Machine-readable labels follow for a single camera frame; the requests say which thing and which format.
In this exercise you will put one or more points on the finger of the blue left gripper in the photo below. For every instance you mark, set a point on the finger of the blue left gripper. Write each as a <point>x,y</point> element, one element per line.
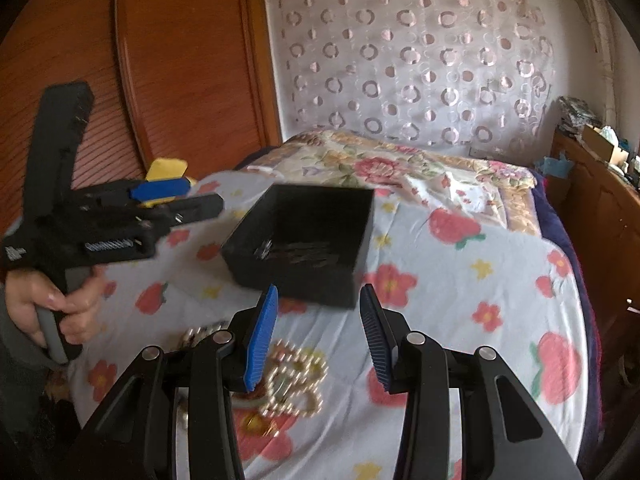
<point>147,191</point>

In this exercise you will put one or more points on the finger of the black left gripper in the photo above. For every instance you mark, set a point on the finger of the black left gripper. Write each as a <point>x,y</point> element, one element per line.
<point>189,210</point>

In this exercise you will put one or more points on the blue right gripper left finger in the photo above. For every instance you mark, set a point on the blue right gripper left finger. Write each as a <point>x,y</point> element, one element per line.
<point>259,329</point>

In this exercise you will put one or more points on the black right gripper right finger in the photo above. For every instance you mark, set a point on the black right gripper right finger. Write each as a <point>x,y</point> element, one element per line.
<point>384,330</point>

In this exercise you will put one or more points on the person's left hand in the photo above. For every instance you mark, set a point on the person's left hand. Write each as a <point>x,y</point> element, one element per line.
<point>26,290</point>

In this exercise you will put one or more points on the yellow striped plush toy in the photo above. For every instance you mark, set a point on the yellow striped plush toy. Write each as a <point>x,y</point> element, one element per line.
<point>167,168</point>

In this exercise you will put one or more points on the black square storage box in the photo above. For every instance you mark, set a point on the black square storage box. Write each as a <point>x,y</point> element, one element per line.
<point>310,241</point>

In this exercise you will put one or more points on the strawberry flower print blanket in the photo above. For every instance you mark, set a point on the strawberry flower print blanket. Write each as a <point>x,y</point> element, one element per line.
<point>465,286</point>

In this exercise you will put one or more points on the wooden wardrobe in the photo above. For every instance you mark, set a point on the wooden wardrobe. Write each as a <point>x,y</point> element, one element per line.
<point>189,79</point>

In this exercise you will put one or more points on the floral quilt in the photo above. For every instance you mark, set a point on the floral quilt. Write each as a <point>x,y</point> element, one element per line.
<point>486,190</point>

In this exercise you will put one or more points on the wooden side cabinet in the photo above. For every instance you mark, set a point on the wooden side cabinet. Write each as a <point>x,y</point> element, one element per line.
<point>601,215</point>

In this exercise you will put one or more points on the sheer circle pattern curtain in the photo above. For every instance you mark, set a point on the sheer circle pattern curtain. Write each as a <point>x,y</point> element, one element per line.
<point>445,73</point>

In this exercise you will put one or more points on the cardboard box on cabinet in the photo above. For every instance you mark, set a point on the cardboard box on cabinet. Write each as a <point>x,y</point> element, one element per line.
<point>604,149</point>

